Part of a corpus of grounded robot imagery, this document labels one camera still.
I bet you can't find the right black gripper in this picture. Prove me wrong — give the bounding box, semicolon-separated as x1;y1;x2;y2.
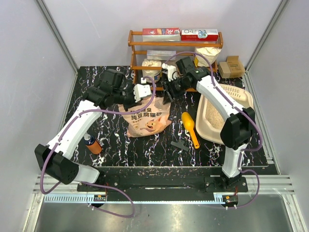
162;76;192;105

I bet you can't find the pink cat litter bag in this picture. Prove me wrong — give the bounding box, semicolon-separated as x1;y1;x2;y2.
122;97;171;138

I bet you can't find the yellow plastic litter scoop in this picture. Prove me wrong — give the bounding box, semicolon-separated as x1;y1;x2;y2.
182;112;200;149

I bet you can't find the black bag clip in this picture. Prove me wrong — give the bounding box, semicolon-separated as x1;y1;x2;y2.
170;140;189;152

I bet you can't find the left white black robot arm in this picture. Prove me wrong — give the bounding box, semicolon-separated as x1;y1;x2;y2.
34;69;142;191

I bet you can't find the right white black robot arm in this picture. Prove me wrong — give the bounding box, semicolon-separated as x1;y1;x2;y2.
161;57;255;191

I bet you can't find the silver box middle shelf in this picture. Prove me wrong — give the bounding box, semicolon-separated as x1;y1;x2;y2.
146;50;176;60

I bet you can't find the beige litter box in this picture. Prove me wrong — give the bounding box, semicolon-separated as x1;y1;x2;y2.
195;84;254;145

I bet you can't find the red silver box left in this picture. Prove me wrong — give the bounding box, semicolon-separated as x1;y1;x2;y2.
142;28;181;42

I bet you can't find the red white box right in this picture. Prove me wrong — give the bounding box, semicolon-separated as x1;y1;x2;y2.
181;29;219;42

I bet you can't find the white bag lower shelf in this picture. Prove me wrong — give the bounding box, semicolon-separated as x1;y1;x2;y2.
142;59;162;83

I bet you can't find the orange spray bottle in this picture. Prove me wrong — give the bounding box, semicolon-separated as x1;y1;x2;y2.
84;134;102;155

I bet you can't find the white paper bag on shelf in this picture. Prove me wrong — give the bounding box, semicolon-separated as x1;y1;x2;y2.
194;47;222;67

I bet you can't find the brown cardboard boxes right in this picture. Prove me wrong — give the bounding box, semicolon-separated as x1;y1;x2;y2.
218;56;245;79

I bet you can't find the wooden shelf rack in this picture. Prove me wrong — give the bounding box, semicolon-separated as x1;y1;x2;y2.
127;30;224;84

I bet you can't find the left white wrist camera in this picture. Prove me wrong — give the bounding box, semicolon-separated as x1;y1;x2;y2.
133;78;152;102

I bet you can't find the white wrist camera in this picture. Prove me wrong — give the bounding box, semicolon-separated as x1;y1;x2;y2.
161;63;179;82
133;78;152;102

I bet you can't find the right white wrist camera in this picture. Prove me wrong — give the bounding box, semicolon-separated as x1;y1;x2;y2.
161;63;179;82

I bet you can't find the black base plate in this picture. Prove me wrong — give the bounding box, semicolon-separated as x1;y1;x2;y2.
76;166;249;193

